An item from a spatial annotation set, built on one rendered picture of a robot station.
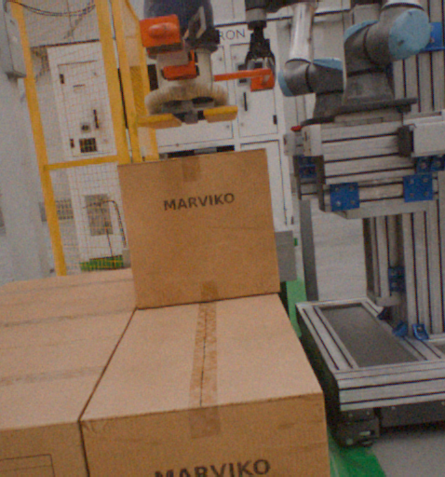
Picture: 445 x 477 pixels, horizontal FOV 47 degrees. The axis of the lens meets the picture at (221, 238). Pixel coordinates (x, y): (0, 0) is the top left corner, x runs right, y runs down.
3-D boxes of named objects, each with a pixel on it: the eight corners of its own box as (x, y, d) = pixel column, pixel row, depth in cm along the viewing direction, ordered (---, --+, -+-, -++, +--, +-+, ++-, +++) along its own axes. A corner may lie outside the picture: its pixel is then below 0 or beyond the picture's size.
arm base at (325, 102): (345, 115, 213) (343, 91, 212) (355, 113, 199) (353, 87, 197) (309, 120, 214) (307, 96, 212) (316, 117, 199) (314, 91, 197)
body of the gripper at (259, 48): (250, 58, 180) (247, 21, 179) (249, 62, 189) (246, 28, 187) (272, 55, 180) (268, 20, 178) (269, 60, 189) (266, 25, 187)
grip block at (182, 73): (165, 82, 140) (161, 60, 139) (200, 77, 140) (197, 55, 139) (161, 77, 132) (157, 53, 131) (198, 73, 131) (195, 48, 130)
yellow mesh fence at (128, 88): (166, 270, 450) (132, 20, 417) (177, 269, 450) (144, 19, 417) (149, 309, 335) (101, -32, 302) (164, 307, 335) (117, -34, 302)
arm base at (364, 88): (384, 104, 165) (382, 72, 163) (400, 99, 150) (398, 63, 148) (337, 109, 165) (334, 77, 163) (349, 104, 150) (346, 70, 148)
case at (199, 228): (157, 265, 200) (143, 162, 194) (258, 252, 201) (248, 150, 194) (137, 309, 141) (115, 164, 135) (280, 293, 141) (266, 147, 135)
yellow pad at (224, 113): (207, 123, 179) (205, 108, 178) (235, 119, 178) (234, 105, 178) (204, 115, 145) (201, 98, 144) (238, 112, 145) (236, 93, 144)
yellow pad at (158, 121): (154, 129, 179) (152, 115, 178) (182, 126, 179) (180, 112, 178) (138, 124, 146) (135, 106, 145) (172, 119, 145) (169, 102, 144)
